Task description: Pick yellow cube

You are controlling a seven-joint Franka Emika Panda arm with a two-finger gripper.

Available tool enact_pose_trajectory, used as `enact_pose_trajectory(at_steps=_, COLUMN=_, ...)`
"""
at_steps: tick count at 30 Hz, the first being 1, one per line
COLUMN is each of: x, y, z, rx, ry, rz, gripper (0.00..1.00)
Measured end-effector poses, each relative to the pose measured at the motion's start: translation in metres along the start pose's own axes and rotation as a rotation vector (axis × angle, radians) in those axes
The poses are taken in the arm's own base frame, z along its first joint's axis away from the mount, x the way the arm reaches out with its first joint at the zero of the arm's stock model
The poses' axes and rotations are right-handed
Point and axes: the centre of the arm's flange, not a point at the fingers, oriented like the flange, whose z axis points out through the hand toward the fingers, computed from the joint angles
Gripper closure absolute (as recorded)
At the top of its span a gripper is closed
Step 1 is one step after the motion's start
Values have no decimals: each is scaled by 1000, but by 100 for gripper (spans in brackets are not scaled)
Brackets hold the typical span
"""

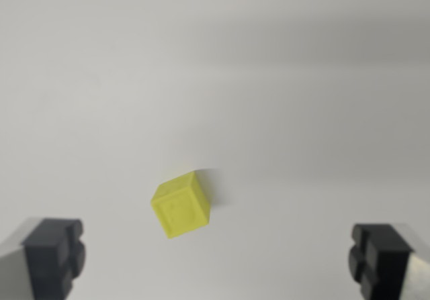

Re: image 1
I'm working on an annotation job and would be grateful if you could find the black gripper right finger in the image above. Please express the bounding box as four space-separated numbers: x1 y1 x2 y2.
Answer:
347 222 430 300

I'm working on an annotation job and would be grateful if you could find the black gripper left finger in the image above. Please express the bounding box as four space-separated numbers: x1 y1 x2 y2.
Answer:
0 216 88 300

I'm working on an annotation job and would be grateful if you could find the yellow embossed cube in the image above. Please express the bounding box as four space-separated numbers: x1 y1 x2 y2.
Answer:
149 170 212 240

